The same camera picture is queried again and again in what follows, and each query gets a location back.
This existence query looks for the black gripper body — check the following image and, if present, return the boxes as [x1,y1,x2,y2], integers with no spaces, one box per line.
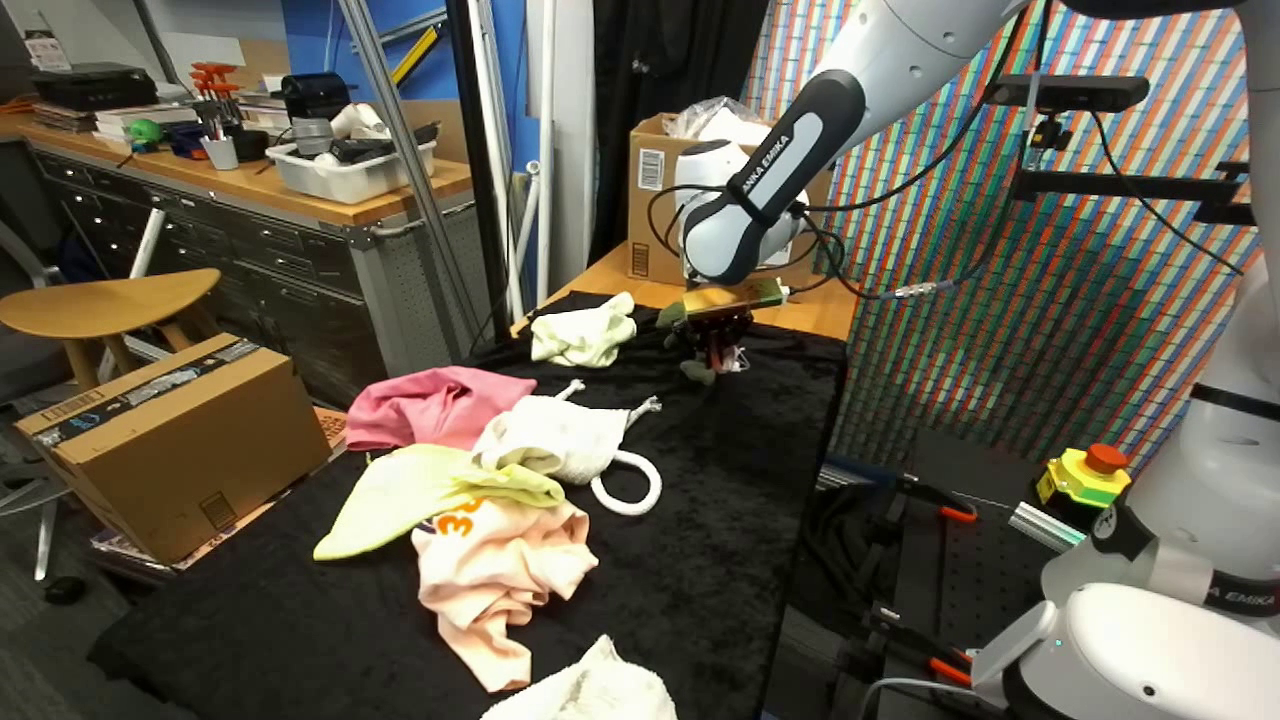
[687,313,752,359]

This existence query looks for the orange turnip plushie green leaves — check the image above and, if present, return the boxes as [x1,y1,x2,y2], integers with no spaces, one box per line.
[651,298,761,394]

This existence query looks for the pale green towel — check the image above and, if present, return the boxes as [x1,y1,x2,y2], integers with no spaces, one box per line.
[527,288,645,373]

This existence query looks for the white towel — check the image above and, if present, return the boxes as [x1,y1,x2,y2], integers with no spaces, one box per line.
[477,628,683,720]
[473,394,638,488]

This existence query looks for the yellow green towel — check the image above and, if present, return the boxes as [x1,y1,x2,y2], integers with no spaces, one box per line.
[309,439,573,566]

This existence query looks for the pink shirt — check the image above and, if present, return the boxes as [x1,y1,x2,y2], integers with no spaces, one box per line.
[339,359,539,457]

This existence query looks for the peach shirt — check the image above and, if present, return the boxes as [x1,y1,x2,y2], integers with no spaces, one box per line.
[409,496,602,695]

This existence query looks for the light wood side table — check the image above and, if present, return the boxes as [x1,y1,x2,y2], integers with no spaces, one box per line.
[511,241,863,350]

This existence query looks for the cardboard box white label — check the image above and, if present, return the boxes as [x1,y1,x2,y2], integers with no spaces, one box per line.
[623,113,838,305]

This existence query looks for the black velvet tablecloth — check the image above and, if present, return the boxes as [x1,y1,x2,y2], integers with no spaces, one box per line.
[84,298,853,720]

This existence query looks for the clear plastic bag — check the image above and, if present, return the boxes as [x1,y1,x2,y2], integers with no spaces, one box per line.
[664,91,778,152]

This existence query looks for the black vertical pole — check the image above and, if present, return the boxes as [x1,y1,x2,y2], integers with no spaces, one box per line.
[446,0,517,352]

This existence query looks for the black curtain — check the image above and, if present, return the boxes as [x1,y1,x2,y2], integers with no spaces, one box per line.
[592,0,783,263]

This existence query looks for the orange black bar clamp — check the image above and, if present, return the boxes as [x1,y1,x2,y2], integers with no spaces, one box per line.
[863,603,984,692]
[890,473,986,529]

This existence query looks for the multicolour patterned backdrop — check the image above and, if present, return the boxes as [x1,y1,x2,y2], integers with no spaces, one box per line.
[744,0,1280,476]

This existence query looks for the black optical breadboard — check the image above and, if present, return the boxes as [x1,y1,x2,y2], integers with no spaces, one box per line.
[884,434,1072,684]

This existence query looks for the silver metal bar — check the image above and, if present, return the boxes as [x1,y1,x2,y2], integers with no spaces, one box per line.
[1007,496,1090,551]

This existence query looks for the aluminium strut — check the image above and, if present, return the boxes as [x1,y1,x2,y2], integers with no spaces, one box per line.
[335,0,495,357]

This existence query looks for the yellow red emergency stop button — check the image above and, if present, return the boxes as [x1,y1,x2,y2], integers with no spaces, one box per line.
[1036,437,1137,511]

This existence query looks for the white plastic tub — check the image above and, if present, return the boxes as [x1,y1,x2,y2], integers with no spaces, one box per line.
[264,126,445,212]

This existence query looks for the black lidded jar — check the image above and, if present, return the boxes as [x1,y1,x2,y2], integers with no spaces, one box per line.
[279,72,356,149]

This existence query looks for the wooden workbench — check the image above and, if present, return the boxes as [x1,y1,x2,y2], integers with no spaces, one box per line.
[0,100,500,369]

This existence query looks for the small white cup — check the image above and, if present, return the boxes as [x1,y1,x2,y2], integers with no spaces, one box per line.
[201,132,244,177]

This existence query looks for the cardboard box black tape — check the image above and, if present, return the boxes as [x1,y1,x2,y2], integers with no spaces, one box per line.
[12,328,335,570]

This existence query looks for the small red tool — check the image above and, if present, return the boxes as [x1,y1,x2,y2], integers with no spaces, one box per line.
[193,62,250,110]

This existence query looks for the wooden stool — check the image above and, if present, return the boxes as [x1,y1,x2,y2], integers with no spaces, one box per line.
[0,263,228,394]

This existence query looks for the black flat case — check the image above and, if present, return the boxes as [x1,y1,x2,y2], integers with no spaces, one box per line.
[32,66,163,118]

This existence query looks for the grey office chair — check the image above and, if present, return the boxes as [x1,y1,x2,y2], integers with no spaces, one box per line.
[0,217,84,613]

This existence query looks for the tan wrist camera mount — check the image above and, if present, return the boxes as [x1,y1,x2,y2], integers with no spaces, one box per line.
[651,274,791,325]

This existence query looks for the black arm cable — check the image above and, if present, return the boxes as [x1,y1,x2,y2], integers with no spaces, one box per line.
[645,0,1064,305]

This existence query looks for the yellow handled tool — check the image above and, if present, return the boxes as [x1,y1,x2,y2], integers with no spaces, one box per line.
[392,29,446,95]

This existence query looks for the black stereo camera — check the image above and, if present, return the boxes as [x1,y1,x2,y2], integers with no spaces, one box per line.
[979,72,1156,152]

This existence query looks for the black camera mount frame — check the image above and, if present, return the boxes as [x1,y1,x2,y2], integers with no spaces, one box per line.
[1007,156,1264,234]

